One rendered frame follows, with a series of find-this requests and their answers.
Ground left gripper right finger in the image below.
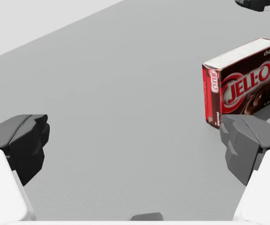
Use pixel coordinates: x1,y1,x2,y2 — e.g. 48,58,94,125
219,114,270,221

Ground brown and red carton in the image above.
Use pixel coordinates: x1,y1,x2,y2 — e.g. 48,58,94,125
201,37,270,130

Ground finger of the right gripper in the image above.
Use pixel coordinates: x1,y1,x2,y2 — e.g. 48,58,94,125
234,0,270,12

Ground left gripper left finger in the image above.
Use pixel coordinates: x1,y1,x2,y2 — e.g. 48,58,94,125
0,114,51,221

